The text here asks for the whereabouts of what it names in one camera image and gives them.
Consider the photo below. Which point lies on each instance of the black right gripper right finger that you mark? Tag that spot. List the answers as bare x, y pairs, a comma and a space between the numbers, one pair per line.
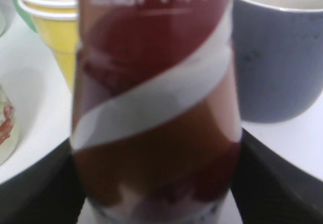
269, 189

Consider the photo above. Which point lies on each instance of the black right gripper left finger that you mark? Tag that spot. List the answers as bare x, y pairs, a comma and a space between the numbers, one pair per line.
49, 191

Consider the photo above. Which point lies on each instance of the brown Nescafe coffee bottle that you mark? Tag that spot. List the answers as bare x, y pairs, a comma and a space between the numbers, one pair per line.
156, 127

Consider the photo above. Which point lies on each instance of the yellow paper cup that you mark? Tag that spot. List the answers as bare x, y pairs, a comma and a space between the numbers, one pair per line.
57, 28

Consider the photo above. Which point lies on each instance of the yellowish juice bottle white cap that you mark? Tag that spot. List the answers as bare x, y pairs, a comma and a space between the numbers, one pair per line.
10, 129

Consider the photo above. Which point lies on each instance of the dark grey mug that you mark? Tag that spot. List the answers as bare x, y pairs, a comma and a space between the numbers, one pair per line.
278, 55

